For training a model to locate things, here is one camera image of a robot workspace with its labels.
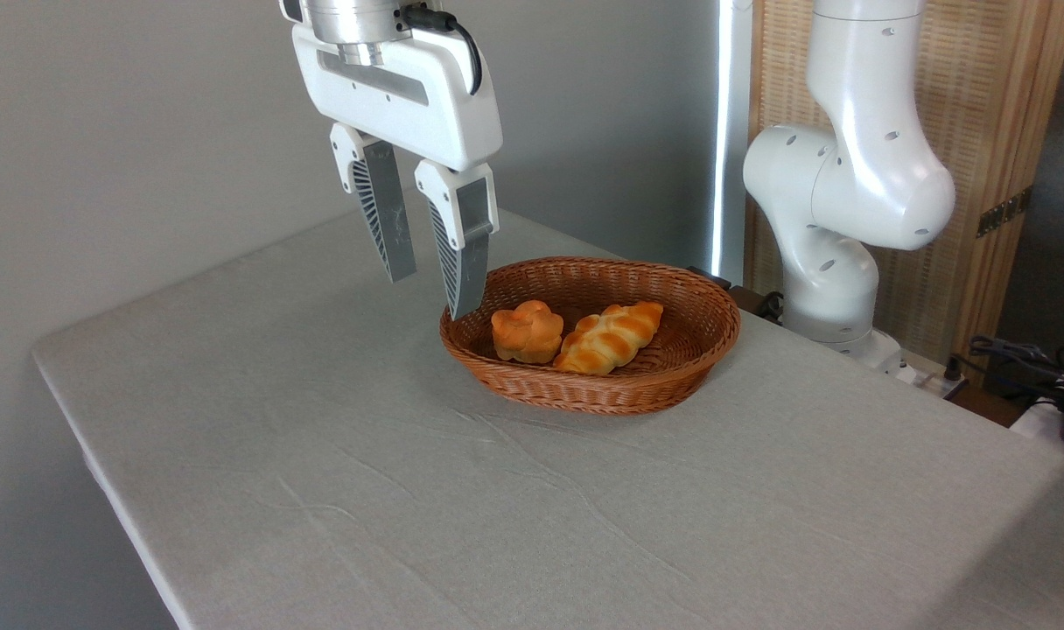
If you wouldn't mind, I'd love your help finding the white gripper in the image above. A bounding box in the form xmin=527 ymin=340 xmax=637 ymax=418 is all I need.
xmin=290 ymin=22 xmax=505 ymax=322

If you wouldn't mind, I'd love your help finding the round flower-shaped bread roll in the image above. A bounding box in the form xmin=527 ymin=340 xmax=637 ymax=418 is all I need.
xmin=490 ymin=300 xmax=566 ymax=366

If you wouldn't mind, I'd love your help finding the braided long bread roll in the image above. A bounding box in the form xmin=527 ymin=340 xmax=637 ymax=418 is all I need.
xmin=553 ymin=301 xmax=665 ymax=377

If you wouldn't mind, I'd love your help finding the light grey tablecloth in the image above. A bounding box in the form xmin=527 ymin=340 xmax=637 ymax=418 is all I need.
xmin=31 ymin=199 xmax=1064 ymax=630

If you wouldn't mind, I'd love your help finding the brown wicker basket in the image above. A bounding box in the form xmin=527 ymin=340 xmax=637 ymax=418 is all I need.
xmin=438 ymin=255 xmax=743 ymax=417

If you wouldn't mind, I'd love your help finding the white vertical pole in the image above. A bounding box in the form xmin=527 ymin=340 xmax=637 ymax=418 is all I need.
xmin=710 ymin=0 xmax=754 ymax=286

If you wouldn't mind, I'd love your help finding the white power strip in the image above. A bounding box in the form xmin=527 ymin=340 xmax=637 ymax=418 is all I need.
xmin=886 ymin=348 xmax=970 ymax=402

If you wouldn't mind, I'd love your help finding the wooden woven folding screen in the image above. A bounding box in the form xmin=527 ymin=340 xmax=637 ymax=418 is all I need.
xmin=746 ymin=0 xmax=1064 ymax=365

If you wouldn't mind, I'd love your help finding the black screen hinge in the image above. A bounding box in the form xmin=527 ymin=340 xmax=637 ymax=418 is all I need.
xmin=975 ymin=185 xmax=1034 ymax=240

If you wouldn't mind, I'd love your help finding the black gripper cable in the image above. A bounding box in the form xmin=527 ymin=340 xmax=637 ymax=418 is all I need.
xmin=399 ymin=5 xmax=484 ymax=96

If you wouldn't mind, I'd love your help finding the black cable bundle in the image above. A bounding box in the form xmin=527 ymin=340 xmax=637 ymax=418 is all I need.
xmin=945 ymin=334 xmax=1064 ymax=414

